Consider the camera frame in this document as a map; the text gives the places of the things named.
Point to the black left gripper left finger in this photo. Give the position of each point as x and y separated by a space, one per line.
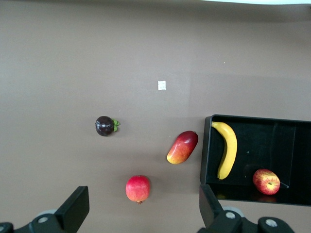
73 211

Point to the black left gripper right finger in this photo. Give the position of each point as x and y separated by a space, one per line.
209 208

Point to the red yellow apple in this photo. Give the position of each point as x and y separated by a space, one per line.
266 182

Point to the yellow banana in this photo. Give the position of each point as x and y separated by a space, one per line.
230 145

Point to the black plastic box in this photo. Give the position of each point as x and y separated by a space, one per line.
262 145

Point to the red yellow mango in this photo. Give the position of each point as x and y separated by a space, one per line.
182 148

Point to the red pomegranate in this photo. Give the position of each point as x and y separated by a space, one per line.
137 189

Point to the dark purple mangosteen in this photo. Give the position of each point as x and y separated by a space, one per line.
104 126

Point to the small square tape patch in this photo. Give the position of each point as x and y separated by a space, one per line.
161 85

